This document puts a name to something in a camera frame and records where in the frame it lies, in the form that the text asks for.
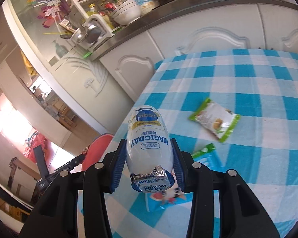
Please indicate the clear pump bottle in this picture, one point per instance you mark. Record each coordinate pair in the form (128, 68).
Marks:
(59, 49)

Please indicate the row of seasoning bottles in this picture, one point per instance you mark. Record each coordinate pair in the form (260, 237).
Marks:
(109, 5)

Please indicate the white dish rack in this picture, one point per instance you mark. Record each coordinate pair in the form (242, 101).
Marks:
(99, 19)

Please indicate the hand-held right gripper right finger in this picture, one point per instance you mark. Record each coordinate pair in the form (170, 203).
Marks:
(178, 164)

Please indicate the steel-edged kitchen countertop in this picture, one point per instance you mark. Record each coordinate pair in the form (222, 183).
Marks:
(188, 10)

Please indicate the long green edged packet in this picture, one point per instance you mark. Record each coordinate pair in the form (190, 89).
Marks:
(206, 150)

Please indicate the steel ladle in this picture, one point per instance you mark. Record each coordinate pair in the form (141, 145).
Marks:
(87, 33)

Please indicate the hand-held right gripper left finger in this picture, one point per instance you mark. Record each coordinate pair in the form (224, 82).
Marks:
(120, 164)

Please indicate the blue print white container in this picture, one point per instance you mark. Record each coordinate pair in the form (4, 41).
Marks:
(145, 2)

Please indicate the orange plastic bucket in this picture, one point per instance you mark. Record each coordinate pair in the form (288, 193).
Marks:
(94, 151)

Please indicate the green white snack packet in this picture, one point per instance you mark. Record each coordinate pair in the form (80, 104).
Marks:
(213, 120)

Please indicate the stacked white bowls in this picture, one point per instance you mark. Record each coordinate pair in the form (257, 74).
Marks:
(126, 12)

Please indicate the white cabinet door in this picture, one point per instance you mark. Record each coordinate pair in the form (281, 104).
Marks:
(287, 24)
(208, 29)
(131, 67)

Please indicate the red cloth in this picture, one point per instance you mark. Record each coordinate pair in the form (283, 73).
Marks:
(37, 146)

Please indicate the small white foil-lid bottle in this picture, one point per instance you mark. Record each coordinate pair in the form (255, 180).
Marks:
(149, 143)

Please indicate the green plastic clip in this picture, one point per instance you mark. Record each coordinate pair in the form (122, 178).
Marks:
(87, 54)

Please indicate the blue white checkered tablecloth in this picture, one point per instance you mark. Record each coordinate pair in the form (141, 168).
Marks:
(263, 153)

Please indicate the blue cat print packet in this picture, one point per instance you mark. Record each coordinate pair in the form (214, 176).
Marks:
(153, 203)

